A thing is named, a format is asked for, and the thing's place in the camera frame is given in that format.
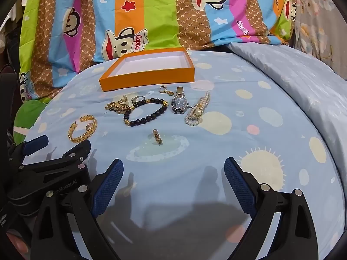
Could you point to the silver wristwatch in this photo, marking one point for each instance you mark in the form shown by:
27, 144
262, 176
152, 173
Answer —
179, 103

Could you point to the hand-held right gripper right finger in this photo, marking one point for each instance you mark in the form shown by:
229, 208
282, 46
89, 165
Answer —
240, 187

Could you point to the blue planet print bed sheet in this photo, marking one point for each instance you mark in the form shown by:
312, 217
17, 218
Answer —
217, 146

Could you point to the grey floral cloth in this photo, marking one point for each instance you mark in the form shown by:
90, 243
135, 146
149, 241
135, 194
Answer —
317, 19

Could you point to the gold pearl earring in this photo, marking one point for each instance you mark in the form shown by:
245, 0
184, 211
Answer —
157, 138

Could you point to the gold link watch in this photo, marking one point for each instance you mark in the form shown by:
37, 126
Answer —
118, 107

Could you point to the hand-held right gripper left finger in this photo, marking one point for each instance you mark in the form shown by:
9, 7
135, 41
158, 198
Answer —
108, 187

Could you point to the green cloth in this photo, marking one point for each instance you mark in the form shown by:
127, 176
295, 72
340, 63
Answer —
25, 116

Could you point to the small gold hoop charm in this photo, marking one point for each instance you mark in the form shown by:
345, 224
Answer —
164, 89

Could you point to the pale blue quilt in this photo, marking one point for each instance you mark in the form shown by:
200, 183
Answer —
298, 73

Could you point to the orange cardboard box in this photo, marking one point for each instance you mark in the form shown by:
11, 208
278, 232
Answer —
151, 69

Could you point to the colourful monkey print blanket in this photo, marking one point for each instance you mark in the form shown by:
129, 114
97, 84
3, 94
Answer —
162, 13

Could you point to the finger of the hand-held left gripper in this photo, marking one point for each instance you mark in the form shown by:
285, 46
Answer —
36, 142
77, 153

